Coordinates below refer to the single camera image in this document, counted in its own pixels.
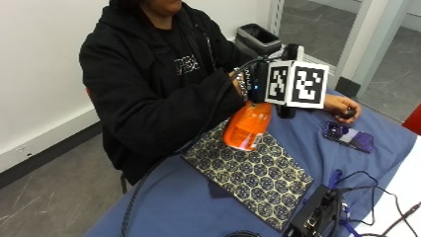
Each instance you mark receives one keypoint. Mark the blue tablecloth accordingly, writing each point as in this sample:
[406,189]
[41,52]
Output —
[184,204]

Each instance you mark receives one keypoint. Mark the white cube with black markers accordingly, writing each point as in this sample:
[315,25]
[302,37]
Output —
[297,85]

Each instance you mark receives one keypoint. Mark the white door frame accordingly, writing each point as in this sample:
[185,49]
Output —
[371,39]

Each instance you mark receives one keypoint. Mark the black round object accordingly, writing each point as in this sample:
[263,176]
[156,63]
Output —
[241,234]

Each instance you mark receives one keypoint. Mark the navy gold patterned placemat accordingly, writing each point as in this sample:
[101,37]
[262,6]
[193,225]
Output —
[254,177]

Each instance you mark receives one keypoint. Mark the red chair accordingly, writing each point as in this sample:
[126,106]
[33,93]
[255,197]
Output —
[413,120]

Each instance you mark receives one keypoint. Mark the purple snack packet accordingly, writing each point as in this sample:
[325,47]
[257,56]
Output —
[347,136]

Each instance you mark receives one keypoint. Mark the small black cap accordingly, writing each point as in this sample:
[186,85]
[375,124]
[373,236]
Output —
[347,114]

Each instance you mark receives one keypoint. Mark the black trash bin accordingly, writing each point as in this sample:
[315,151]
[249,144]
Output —
[255,41]

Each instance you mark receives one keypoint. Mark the black palm camera white mount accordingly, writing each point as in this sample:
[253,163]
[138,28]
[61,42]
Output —
[290,52]

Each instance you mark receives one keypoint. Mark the black electronics box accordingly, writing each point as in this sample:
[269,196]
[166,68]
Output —
[315,214]

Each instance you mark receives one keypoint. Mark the person in black hoodie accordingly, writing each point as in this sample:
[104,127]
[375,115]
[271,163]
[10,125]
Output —
[144,98]

